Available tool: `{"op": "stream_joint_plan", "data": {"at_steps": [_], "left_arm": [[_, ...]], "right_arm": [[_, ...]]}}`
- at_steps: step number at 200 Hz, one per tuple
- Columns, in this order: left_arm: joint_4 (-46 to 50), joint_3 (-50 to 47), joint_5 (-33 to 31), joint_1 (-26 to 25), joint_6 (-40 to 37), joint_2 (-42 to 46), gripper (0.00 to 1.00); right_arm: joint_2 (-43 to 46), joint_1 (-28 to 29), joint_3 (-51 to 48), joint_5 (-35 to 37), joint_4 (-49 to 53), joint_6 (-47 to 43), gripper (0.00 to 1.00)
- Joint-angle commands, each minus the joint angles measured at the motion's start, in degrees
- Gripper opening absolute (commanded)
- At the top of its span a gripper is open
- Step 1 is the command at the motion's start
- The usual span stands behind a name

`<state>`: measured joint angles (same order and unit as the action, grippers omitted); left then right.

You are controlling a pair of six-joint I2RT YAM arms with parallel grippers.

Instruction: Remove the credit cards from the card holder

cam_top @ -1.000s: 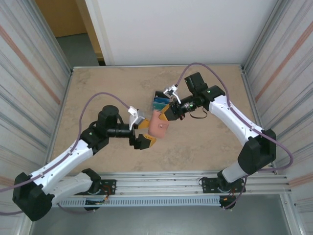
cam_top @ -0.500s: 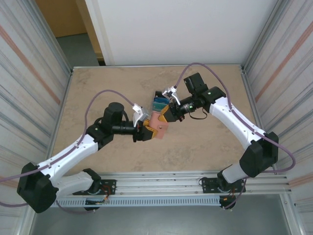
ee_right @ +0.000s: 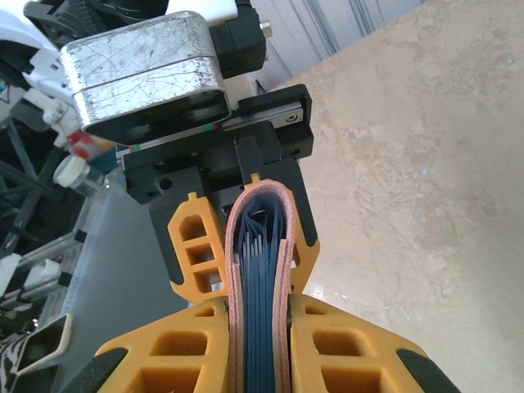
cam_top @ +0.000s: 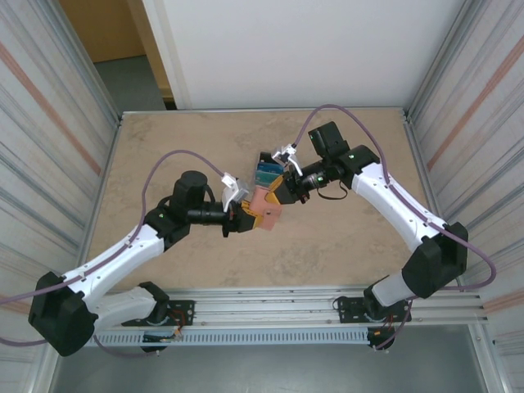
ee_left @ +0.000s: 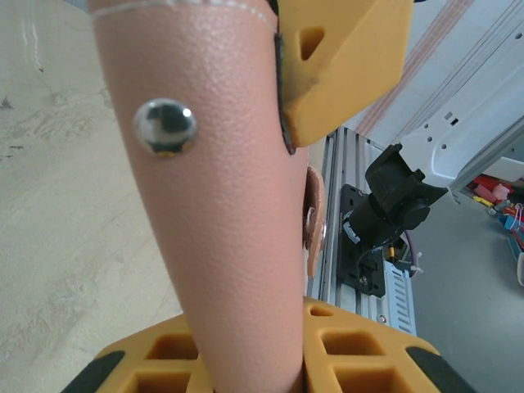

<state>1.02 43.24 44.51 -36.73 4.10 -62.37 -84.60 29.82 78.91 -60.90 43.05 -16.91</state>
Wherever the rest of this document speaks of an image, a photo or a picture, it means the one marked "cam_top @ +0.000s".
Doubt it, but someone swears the clear acrylic card stand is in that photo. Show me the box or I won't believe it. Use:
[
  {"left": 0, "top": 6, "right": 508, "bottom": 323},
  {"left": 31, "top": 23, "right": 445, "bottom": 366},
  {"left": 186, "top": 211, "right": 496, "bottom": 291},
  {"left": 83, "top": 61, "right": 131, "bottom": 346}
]
[{"left": 252, "top": 151, "right": 287, "bottom": 187}]

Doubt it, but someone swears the thin black cable loop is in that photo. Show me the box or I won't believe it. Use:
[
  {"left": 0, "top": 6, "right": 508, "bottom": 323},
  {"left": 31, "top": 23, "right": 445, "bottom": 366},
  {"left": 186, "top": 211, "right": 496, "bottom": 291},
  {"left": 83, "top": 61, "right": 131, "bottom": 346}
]
[{"left": 318, "top": 179, "right": 349, "bottom": 202}]

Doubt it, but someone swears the black base connector block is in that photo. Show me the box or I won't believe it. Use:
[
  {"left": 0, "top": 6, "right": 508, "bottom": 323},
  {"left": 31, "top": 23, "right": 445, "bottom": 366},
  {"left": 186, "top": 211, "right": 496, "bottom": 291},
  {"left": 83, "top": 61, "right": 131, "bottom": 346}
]
[
  {"left": 139, "top": 332, "right": 183, "bottom": 354},
  {"left": 367, "top": 326, "right": 397, "bottom": 352}
]

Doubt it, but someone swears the aluminium rail frame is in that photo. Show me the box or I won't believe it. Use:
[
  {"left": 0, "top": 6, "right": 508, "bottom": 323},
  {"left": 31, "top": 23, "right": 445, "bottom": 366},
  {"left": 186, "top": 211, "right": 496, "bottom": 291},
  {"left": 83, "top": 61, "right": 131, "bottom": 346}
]
[{"left": 47, "top": 286, "right": 490, "bottom": 328}]

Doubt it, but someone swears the wooden door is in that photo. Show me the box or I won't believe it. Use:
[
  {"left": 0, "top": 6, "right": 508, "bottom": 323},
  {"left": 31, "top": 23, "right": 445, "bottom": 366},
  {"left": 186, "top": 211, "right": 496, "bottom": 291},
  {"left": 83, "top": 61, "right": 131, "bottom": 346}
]
[{"left": 60, "top": 0, "right": 175, "bottom": 102}]

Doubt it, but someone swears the teal credit card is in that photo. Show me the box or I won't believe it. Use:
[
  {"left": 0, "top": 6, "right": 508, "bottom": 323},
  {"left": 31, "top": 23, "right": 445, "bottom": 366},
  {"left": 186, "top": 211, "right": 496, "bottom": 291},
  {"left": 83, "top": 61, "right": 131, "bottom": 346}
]
[{"left": 253, "top": 170, "right": 282, "bottom": 185}]

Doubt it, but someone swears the grey slotted cable duct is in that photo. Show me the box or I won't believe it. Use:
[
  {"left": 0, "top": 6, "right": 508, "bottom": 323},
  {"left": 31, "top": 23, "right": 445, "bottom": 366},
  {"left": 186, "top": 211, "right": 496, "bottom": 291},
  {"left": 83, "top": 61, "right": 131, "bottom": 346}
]
[{"left": 60, "top": 329, "right": 369, "bottom": 348}]

